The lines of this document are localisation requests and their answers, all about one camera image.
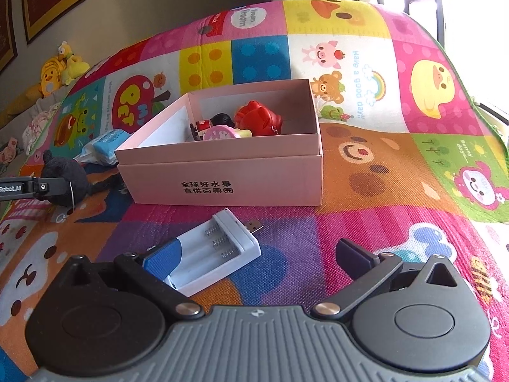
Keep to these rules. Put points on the black window railing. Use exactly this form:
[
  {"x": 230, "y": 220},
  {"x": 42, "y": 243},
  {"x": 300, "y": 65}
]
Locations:
[{"x": 421, "y": 0}]

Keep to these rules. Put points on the pink cardboard box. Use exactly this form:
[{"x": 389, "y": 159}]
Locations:
[{"x": 238, "y": 179}]

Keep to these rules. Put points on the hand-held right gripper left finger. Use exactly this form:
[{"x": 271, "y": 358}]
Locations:
[{"x": 157, "y": 266}]

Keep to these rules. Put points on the yellow-green duck plush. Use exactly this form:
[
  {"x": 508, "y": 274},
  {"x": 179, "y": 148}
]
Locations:
[{"x": 75, "y": 63}]

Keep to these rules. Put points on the colourful cartoon play mat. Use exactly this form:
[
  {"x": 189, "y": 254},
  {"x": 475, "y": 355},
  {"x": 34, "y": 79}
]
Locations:
[{"x": 358, "y": 159}]

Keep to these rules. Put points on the framed wall picture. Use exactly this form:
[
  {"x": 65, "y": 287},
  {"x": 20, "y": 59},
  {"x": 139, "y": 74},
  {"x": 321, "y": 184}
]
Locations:
[
  {"x": 7, "y": 28},
  {"x": 53, "y": 0}
]

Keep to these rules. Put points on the long yellow plush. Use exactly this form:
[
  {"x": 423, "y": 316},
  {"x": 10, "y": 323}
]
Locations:
[{"x": 20, "y": 105}]

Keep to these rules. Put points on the blue tissue pack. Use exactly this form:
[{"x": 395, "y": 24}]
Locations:
[{"x": 107, "y": 145}]

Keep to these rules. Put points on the wooden doll with red dress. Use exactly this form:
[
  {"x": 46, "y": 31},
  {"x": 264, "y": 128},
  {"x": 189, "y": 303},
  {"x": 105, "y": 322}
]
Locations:
[{"x": 200, "y": 130}]

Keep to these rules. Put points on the red toy figure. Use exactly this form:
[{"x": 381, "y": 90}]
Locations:
[{"x": 258, "y": 119}]

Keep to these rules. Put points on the pink clothes heap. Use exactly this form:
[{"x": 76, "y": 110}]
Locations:
[{"x": 39, "y": 125}]

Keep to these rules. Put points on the orange tiger plush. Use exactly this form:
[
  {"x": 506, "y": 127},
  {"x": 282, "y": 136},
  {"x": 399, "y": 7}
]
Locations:
[{"x": 51, "y": 75}]

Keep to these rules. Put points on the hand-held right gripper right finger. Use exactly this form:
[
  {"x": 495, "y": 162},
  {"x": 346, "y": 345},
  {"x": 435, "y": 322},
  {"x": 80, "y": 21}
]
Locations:
[{"x": 352, "y": 256}]

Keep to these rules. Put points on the white battery charger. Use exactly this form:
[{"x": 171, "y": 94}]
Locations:
[{"x": 238, "y": 252}]

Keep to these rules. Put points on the black plush toy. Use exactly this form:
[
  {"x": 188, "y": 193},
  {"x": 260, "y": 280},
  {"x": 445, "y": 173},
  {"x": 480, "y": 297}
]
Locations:
[{"x": 77, "y": 175}]

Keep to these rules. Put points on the pink doll with black hair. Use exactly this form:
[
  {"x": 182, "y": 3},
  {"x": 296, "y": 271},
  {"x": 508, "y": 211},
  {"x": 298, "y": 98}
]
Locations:
[{"x": 220, "y": 132}]

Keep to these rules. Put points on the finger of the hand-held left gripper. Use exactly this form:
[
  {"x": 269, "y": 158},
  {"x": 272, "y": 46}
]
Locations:
[{"x": 55, "y": 185}]

